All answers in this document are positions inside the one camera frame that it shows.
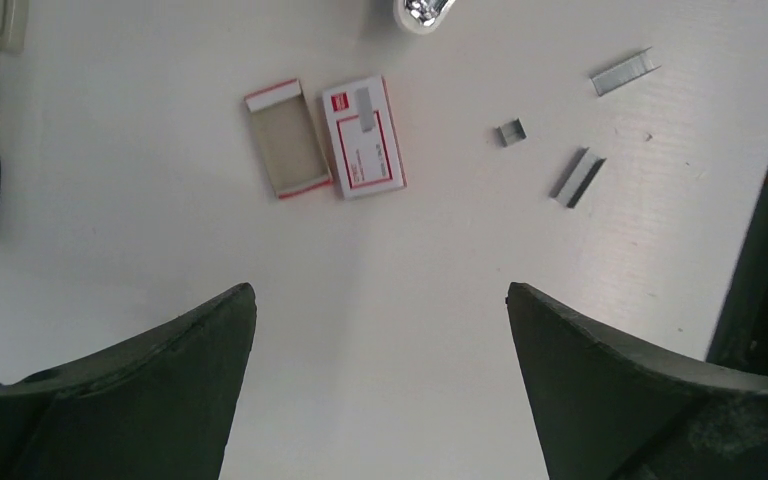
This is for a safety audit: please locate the small silver staple piece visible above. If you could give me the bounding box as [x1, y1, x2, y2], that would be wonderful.
[495, 118, 527, 148]

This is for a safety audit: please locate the silver staple strip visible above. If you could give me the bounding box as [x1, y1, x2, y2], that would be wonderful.
[549, 148, 606, 209]
[589, 47, 660, 97]

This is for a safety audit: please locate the staple box tray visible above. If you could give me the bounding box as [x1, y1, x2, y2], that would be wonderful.
[243, 78, 333, 199]

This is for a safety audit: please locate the red white staple box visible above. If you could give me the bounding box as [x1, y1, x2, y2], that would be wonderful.
[321, 75, 407, 200]

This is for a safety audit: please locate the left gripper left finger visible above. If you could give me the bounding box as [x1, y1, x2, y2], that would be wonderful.
[0, 283, 257, 479]

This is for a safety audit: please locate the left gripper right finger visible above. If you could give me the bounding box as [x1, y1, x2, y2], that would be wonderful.
[506, 283, 768, 479]

